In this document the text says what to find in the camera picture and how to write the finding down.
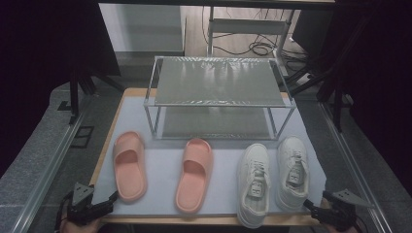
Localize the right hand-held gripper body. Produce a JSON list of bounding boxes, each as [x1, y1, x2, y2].
[[319, 188, 373, 232]]

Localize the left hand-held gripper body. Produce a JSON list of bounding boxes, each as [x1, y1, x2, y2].
[[66, 183, 106, 226]]

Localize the pink slipper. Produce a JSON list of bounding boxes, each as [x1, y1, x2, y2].
[[112, 130, 149, 204], [174, 138, 214, 215]]

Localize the white sneaker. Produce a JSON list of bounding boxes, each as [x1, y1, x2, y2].
[[275, 135, 311, 213], [236, 143, 272, 229]]

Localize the metal two-tier shoe rack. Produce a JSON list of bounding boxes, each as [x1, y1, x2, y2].
[[143, 55, 297, 141]]

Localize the person's right hand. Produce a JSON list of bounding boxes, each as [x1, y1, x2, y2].
[[326, 222, 361, 233]]

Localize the person's left hand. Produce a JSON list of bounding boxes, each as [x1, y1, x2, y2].
[[59, 216, 103, 233]]

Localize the black metal stand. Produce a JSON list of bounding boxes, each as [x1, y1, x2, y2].
[[285, 16, 372, 134]]

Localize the black tripod stand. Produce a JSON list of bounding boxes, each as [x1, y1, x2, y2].
[[57, 62, 126, 125]]

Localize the dark monitor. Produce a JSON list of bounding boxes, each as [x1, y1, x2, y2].
[[291, 9, 335, 60]]

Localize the white panel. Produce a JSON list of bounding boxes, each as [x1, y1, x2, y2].
[[98, 3, 187, 56]]

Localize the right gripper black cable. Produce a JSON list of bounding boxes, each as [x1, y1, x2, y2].
[[354, 215, 371, 233]]

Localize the aluminium rail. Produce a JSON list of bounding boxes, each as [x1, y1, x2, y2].
[[11, 96, 95, 233], [319, 101, 395, 233]]

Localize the black floor cables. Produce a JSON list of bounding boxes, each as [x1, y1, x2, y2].
[[201, 6, 309, 63]]

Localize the white metal frame stand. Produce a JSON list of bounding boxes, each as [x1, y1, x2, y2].
[[206, 6, 297, 77]]

